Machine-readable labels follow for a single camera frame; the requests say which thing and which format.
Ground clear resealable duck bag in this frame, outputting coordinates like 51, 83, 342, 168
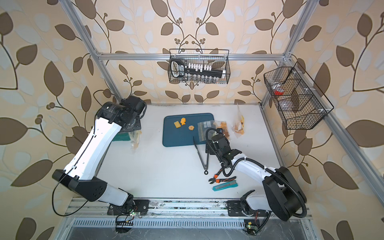
232, 105, 245, 138

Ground orange black pliers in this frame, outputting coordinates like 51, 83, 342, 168
208, 167, 237, 185

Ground orange fish cookie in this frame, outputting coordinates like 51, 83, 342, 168
180, 118, 186, 126

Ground black socket set holder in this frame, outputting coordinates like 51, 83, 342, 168
169, 60, 227, 79

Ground black wire basket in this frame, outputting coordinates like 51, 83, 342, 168
264, 62, 334, 130
168, 48, 231, 85

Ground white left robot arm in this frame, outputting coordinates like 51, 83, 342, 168
52, 96, 147, 206

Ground black wire basket right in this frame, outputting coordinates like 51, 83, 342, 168
264, 62, 334, 130

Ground teal utility knife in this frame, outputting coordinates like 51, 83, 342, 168
213, 181, 238, 192

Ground black tongs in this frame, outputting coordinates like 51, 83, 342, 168
193, 137, 209, 175

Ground red item in basket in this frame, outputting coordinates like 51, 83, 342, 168
273, 88, 285, 96

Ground dark blue tray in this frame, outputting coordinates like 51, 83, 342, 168
163, 113, 214, 147

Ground black wire basket back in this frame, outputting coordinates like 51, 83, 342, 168
168, 48, 231, 85

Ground black corrugated cable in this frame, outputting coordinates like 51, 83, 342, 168
205, 128, 308, 219

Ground stack of duck bags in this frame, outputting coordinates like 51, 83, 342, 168
129, 130, 142, 150

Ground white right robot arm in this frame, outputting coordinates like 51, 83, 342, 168
205, 128, 308, 221

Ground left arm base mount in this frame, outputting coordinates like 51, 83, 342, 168
107, 195, 150, 234

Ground green plastic tool case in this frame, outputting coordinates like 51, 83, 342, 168
112, 133, 131, 142

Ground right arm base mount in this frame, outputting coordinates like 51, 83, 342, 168
225, 190, 272, 236

